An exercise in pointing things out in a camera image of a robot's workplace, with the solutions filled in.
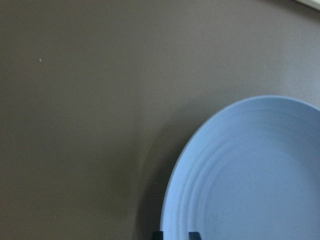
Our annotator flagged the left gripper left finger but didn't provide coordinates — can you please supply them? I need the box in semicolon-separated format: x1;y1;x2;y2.
152;231;163;240

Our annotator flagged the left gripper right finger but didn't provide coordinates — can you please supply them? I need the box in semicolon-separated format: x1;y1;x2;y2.
188;231;201;240

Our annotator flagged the blue plate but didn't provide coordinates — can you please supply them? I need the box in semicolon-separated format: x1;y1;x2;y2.
160;96;320;240

